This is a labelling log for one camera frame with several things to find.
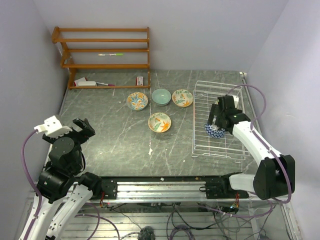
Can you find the white case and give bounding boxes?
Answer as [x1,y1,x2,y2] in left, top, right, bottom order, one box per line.
[77,81,97,87]

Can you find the wooden shelf rack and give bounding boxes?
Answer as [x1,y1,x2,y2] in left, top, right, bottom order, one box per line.
[51,26,151,90]

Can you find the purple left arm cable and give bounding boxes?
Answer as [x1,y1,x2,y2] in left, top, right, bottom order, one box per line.
[18,129,46,240]

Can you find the blue orange floral bowl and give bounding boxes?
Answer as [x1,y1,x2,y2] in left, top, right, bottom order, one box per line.
[126,92,149,111]

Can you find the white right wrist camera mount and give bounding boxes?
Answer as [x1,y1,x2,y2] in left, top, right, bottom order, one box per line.
[225,95,239,109]

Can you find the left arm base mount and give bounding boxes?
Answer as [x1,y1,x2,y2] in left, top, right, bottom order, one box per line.
[92,177,118,200]

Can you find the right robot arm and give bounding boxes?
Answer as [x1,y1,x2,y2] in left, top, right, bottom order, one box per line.
[204,95,295,201]

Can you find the light teal bowl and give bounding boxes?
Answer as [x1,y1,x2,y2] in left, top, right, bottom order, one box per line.
[151,88,172,106]

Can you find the white wire dish rack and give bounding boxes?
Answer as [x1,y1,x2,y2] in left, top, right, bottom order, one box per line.
[192,80,250,162]

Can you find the green white pen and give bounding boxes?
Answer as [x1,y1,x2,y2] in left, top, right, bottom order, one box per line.
[98,53,124,57]

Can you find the red white small box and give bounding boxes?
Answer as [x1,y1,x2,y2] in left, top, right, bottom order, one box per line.
[74,77,87,87]

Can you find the red patterned bowl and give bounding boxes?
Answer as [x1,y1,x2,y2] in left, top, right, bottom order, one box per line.
[204,123,225,139]

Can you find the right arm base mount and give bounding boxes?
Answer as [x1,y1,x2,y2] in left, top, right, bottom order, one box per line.
[199,178,249,200]

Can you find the leaf and orange flower bowl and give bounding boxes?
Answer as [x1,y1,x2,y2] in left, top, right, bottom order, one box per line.
[147,112,172,133]

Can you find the red white card box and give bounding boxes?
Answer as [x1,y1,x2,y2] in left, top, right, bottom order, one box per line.
[136,76,144,86]

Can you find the floor cable bundle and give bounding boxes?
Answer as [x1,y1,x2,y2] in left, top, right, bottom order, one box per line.
[59,199,281,240]

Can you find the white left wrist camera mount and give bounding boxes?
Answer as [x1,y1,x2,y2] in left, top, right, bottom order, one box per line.
[33,115,72,138]

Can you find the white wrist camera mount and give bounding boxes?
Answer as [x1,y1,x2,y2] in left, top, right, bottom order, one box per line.
[33,115,72,138]
[225,95,239,109]

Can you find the pink white pen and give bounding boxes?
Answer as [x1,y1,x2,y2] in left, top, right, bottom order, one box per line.
[95,81,115,88]

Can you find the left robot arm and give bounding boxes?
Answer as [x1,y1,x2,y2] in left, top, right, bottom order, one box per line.
[20,115,102,240]

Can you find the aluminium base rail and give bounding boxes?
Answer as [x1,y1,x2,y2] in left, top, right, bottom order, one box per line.
[27,179,292,203]

